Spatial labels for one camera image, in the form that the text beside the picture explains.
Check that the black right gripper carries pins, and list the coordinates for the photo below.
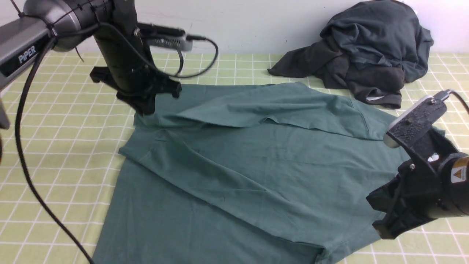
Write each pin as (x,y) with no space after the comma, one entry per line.
(432,184)

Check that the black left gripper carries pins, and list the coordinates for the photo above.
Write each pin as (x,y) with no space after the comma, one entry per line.
(131,71)

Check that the green long-sleeved shirt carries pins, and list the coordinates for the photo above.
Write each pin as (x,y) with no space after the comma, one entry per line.
(254,174)

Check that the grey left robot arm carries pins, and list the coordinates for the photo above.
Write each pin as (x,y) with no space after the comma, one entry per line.
(62,25)

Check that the dark brown crumpled garment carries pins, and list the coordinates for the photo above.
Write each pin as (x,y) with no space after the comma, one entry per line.
(372,84)

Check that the green checkered tablecloth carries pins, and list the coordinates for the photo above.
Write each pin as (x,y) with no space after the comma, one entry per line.
(72,130)

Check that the dark grey crumpled sweatshirt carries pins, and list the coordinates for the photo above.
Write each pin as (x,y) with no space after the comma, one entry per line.
(382,33)

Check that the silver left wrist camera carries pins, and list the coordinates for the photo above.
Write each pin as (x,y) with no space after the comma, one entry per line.
(165,37)

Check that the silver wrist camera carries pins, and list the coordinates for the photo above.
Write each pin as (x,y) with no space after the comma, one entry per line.
(165,37)
(414,123)

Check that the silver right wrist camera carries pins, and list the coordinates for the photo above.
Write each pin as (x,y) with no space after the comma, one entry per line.
(414,123)

